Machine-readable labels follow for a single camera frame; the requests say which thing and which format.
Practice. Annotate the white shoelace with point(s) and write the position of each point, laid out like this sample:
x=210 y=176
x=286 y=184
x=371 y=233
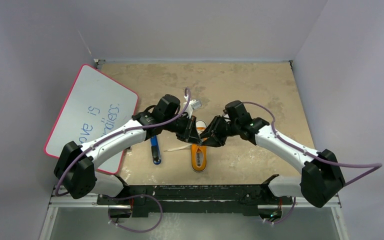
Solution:
x=182 y=147

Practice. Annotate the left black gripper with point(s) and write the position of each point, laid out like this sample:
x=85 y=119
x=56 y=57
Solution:
x=190 y=134

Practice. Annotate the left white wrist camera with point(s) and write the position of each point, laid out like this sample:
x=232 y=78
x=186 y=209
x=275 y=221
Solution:
x=192 y=105

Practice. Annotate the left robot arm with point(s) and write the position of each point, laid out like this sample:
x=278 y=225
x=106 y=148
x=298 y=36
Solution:
x=77 y=165

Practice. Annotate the orange canvas sneaker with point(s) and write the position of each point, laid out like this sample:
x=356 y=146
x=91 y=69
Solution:
x=199 y=152

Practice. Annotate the blue black stapler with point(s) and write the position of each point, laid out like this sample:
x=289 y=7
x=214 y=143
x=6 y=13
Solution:
x=155 y=150

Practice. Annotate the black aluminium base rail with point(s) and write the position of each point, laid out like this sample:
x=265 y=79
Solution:
x=138 y=201

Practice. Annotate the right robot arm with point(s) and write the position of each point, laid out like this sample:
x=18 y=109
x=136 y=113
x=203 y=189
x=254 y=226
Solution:
x=320 y=175

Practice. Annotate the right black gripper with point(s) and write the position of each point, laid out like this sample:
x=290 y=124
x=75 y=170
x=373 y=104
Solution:
x=220 y=128

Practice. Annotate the pink framed whiteboard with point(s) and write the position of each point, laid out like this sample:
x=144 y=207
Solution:
x=95 y=106

